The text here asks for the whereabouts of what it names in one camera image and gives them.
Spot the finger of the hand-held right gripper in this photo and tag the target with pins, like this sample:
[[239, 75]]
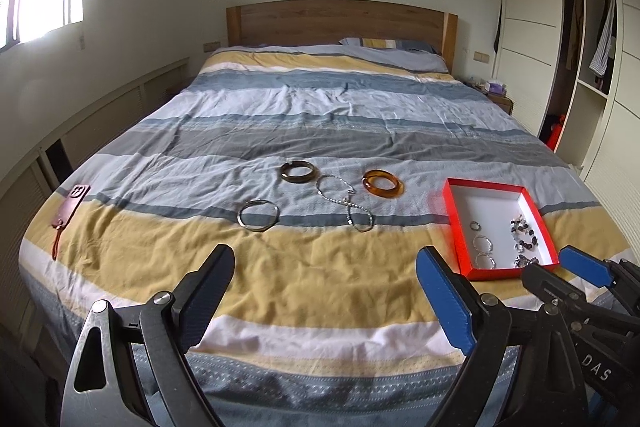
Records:
[[582, 262], [545, 279]]

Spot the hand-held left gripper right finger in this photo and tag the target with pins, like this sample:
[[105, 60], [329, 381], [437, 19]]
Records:
[[445, 302]]

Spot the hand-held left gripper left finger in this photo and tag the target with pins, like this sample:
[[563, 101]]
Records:
[[207, 294]]

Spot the red cardboard box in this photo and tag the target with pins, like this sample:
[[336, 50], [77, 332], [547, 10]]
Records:
[[495, 207]]

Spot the thin silver bangle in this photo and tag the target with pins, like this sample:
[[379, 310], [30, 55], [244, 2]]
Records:
[[257, 229]]

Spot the amber translucent bangle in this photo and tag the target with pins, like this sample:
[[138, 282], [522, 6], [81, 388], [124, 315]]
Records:
[[382, 191]]

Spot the red item in wardrobe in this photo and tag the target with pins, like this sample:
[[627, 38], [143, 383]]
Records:
[[554, 132]]

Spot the dark brown bangle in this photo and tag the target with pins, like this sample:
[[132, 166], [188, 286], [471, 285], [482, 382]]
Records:
[[295, 179]]

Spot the phone in pink case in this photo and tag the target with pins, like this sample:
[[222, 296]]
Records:
[[70, 207]]

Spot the wooden nightstand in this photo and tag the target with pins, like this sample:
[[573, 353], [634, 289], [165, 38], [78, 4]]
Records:
[[500, 102]]

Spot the bed with striped duvet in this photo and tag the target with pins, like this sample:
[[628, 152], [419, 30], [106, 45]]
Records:
[[300, 132]]

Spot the purple tissue box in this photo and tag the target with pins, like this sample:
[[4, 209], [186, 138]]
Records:
[[495, 87]]

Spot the hanging striped shirt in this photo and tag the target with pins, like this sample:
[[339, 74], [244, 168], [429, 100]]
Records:
[[602, 37]]

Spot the striped pillow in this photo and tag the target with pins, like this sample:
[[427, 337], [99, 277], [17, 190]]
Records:
[[400, 54]]

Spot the white wardrobe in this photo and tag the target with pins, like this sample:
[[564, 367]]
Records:
[[525, 7]]

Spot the wooden headboard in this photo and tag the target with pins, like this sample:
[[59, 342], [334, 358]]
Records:
[[340, 24]]

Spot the low white wall cabinet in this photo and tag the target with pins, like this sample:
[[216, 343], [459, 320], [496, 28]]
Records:
[[100, 117]]

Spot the wall socket panel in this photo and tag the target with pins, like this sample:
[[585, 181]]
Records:
[[481, 56], [211, 47]]

